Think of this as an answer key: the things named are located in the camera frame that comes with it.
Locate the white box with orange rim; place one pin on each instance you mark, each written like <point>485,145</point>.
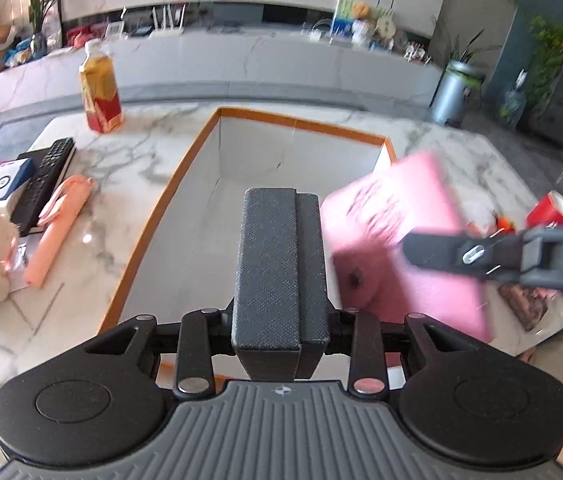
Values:
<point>196,220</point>

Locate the grey trash bin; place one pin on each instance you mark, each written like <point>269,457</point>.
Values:
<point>454,92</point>

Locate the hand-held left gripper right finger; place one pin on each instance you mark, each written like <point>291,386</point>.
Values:
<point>367,350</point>

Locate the white router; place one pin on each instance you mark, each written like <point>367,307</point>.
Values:
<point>167,27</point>

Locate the grey textured box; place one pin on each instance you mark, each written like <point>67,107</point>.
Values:
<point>279,270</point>

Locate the dark patterned packet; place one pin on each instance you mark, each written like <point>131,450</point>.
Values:
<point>526,305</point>

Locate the red paper cup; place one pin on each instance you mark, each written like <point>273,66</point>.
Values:
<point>549,212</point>

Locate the white marble media cabinet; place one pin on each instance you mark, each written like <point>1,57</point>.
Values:
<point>261,65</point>

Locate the black remote control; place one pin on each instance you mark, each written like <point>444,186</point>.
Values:
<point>44,180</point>

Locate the green plant in vase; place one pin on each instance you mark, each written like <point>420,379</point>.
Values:
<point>41,15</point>

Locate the clear water jug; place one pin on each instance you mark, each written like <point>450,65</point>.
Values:
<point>514,100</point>

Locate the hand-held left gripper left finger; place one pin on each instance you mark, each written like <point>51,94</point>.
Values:
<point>195,347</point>

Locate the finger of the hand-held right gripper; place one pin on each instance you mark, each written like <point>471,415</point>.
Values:
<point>441,252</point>

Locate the leafy green climbing plant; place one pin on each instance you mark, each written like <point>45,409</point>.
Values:
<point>551,55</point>

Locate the white and blue box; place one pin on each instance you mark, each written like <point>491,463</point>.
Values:
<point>5,187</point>

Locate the small orange toy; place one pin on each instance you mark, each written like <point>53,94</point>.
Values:
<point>505,223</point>

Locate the orange juice bottle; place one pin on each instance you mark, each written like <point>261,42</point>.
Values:
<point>100,90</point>

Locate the pink box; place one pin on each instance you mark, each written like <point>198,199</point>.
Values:
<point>391,200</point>

